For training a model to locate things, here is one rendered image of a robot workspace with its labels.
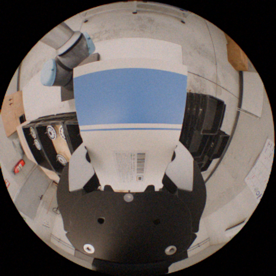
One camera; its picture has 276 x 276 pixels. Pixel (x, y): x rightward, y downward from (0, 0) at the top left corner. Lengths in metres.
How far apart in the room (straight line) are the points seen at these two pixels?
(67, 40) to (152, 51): 0.43
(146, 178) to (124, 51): 0.59
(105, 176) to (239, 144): 2.86
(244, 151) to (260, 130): 0.70
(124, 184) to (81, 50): 0.42
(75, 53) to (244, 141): 2.97
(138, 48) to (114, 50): 0.13
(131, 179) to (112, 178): 0.03
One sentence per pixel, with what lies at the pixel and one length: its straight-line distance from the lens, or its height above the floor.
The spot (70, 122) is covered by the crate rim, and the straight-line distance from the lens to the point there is 0.40.
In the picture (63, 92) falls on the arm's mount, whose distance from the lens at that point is 0.64.
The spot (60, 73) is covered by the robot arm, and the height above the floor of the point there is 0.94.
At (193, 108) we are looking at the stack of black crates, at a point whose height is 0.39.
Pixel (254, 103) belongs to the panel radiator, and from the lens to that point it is 2.67.
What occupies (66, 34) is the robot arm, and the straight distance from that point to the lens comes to 0.36.
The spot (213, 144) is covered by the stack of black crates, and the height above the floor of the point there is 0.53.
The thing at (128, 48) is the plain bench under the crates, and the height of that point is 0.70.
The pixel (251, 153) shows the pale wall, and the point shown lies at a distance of 2.75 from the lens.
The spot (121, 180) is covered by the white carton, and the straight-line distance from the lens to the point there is 0.16.
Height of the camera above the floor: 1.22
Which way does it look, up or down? 61 degrees down
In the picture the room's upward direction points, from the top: 176 degrees clockwise
